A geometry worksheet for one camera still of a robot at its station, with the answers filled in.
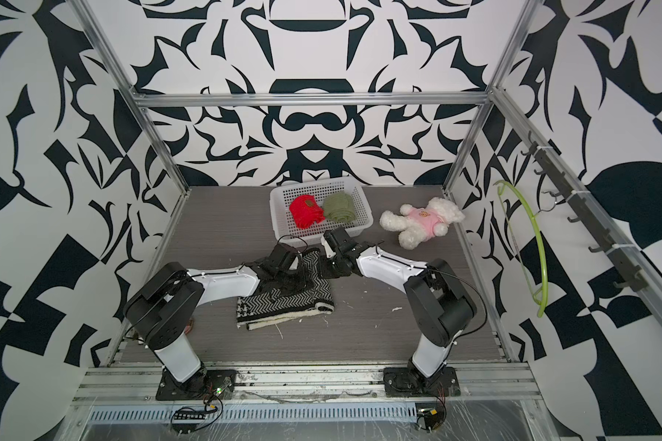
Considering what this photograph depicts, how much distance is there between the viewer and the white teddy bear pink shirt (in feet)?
3.13

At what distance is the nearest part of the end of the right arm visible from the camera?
26.3 inches

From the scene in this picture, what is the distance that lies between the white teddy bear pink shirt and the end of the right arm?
27cm

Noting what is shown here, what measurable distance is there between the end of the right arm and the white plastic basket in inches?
10.5

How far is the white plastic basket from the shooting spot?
3.48 ft

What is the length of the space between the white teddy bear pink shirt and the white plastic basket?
0.31ft
